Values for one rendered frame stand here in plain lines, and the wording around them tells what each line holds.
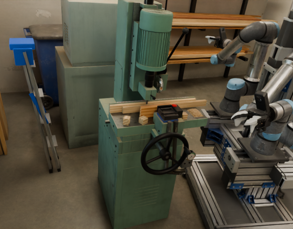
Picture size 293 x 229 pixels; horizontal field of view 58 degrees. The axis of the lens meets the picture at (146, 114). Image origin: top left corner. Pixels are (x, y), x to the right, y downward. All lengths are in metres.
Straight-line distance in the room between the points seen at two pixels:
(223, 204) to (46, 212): 1.35
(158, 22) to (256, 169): 1.04
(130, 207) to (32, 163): 1.14
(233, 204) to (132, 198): 0.78
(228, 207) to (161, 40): 1.34
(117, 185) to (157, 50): 0.89
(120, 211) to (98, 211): 0.31
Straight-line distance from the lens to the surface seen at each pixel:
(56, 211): 2.27
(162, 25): 1.43
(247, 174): 1.76
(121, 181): 1.76
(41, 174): 2.59
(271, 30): 1.99
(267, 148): 1.69
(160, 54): 1.47
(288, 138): 1.59
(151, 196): 1.96
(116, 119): 1.57
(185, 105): 1.79
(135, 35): 1.60
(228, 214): 2.12
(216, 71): 5.14
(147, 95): 1.58
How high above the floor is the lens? 1.71
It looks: 30 degrees down
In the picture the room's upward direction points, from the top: 7 degrees clockwise
